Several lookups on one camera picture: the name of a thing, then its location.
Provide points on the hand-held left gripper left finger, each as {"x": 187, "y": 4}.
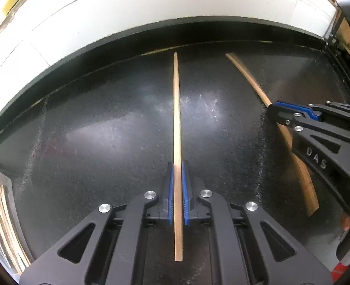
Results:
{"x": 171, "y": 196}

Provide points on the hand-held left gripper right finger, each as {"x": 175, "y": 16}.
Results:
{"x": 185, "y": 196}

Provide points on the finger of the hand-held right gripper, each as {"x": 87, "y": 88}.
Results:
{"x": 281, "y": 115}
{"x": 293, "y": 107}

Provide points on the single wooden chopstick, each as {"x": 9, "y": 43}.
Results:
{"x": 177, "y": 124}
{"x": 307, "y": 187}

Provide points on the spread of wooden chopsticks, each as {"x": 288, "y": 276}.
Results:
{"x": 7, "y": 231}

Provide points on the black metal rack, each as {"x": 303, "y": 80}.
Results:
{"x": 333, "y": 35}

